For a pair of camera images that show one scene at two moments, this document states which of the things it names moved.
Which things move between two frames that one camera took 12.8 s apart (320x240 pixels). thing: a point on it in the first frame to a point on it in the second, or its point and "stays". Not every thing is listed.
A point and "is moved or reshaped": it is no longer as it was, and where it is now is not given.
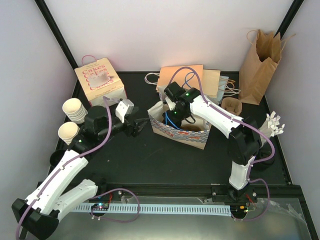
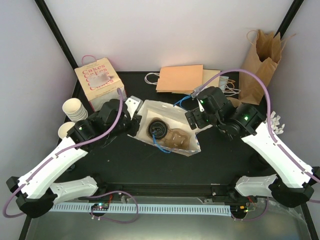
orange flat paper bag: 188,78 stays
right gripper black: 170,119 to 201,123
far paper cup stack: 75,110 stays
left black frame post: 63,44 stays
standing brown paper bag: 260,64 stays
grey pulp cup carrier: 192,126 is moved or reshaped
